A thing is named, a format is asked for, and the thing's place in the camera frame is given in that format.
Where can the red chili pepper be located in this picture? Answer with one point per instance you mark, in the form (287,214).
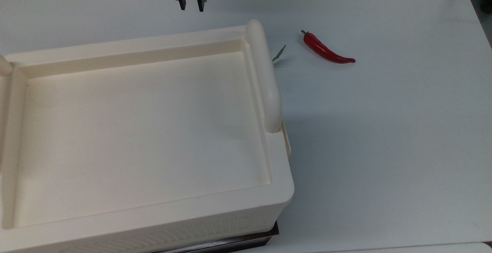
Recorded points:
(323,50)

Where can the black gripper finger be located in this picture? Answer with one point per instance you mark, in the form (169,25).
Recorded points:
(183,2)
(201,4)

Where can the large cream plastic bin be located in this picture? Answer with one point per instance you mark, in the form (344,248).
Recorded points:
(146,130)

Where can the green leaf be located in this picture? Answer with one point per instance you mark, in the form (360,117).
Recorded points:
(280,53)

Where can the dark base board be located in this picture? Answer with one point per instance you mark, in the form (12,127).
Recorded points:
(246,241)

